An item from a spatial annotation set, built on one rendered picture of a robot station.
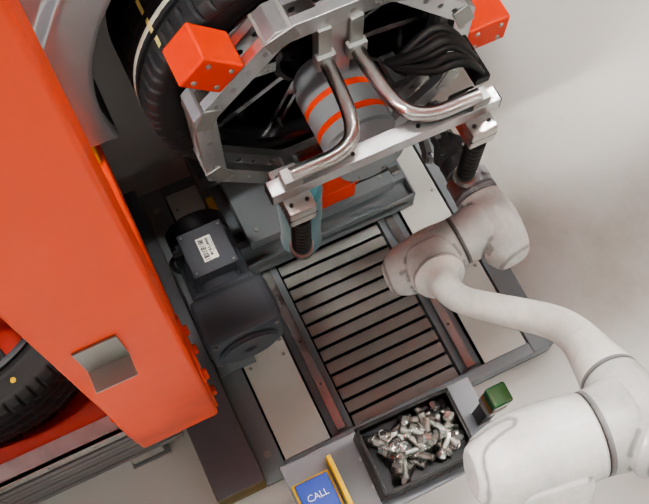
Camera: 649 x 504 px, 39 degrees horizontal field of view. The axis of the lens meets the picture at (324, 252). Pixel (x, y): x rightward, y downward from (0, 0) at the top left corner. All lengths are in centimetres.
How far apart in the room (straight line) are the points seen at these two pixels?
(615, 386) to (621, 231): 124
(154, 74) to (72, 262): 67
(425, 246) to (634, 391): 54
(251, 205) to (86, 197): 145
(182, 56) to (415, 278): 63
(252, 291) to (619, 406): 91
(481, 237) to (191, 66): 68
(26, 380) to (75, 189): 113
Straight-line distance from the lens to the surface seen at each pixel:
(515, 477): 135
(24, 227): 87
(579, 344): 153
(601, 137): 274
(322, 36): 150
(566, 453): 136
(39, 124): 74
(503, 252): 179
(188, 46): 145
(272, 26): 145
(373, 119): 161
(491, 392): 171
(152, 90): 161
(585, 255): 257
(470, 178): 172
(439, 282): 173
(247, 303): 200
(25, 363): 195
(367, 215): 234
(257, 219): 227
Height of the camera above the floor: 230
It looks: 69 degrees down
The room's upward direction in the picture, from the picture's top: 1 degrees clockwise
